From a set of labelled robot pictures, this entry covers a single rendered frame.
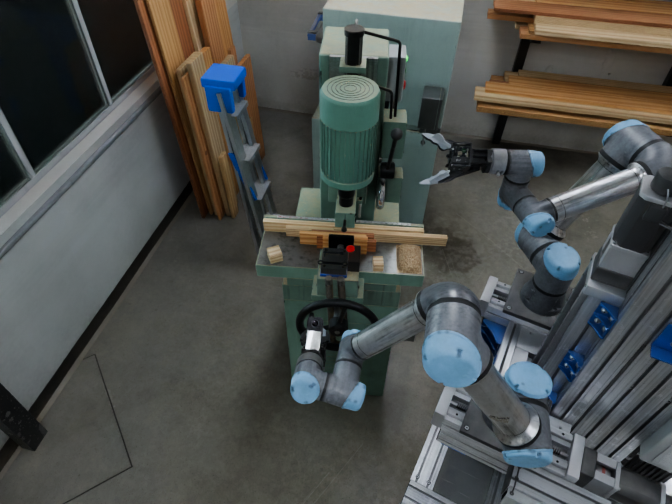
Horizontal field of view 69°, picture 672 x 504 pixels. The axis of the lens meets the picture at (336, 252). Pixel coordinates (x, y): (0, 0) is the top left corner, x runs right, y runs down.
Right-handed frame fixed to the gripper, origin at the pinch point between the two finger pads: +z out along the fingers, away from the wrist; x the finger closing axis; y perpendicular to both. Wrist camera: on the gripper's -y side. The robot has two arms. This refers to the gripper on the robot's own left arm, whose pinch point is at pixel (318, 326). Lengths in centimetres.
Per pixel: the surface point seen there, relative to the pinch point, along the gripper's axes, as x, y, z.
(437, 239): 40, -22, 32
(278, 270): -16.6, -11.1, 21.3
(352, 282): 10.3, -12.1, 9.6
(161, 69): -95, -85, 118
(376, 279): 18.6, -9.3, 22.2
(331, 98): 3, -70, -1
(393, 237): 24.3, -22.5, 32.5
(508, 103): 103, -75, 195
